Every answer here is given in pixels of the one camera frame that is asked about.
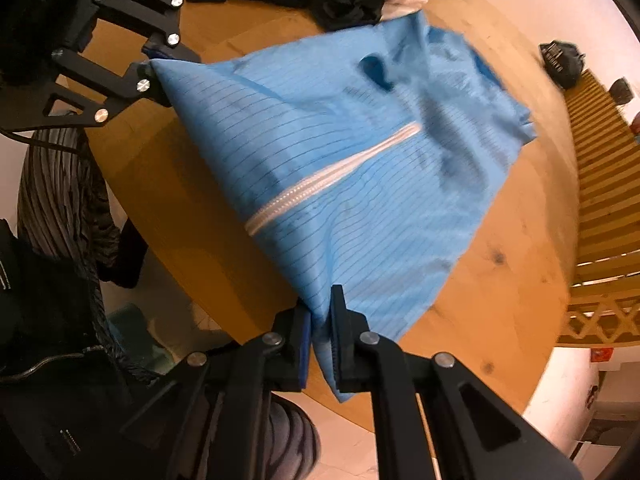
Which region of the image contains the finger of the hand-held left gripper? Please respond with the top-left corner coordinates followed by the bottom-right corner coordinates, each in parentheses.
top-left (91, 0), bottom-right (203, 66)
top-left (1, 48), bottom-right (174, 134)

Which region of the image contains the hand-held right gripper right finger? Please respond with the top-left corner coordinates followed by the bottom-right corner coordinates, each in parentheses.
top-left (331, 284), bottom-right (583, 480)

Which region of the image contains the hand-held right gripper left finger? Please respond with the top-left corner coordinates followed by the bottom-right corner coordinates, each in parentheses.
top-left (119, 297), bottom-right (313, 480)

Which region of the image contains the light blue pinstriped zip jacket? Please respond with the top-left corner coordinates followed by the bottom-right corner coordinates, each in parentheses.
top-left (149, 10), bottom-right (537, 403)

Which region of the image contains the pale folded garment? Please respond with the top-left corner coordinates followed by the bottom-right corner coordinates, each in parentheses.
top-left (382, 0), bottom-right (431, 22)

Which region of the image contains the wooden slatted bench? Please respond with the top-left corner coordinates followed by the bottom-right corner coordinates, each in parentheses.
top-left (555, 67), bottom-right (640, 348)

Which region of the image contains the dark round pot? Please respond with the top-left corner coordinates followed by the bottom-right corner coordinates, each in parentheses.
top-left (610, 77), bottom-right (634, 106)

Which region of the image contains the black drawstring bag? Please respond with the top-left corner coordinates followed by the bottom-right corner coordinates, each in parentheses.
top-left (539, 39), bottom-right (586, 90)

